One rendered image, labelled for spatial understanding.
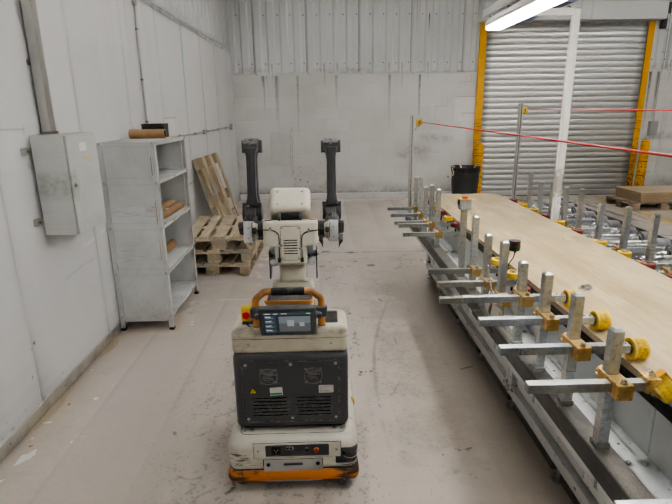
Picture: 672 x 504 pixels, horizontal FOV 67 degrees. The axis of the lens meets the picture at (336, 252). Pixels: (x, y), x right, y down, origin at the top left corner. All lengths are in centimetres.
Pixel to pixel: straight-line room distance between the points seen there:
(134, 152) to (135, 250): 78
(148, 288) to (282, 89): 664
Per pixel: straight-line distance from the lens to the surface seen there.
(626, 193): 1062
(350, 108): 1036
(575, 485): 270
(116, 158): 430
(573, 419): 209
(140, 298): 452
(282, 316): 226
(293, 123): 1037
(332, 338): 237
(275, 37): 1050
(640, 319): 253
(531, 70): 1109
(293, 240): 257
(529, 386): 170
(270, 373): 246
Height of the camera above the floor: 178
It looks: 16 degrees down
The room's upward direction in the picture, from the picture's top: 1 degrees counter-clockwise
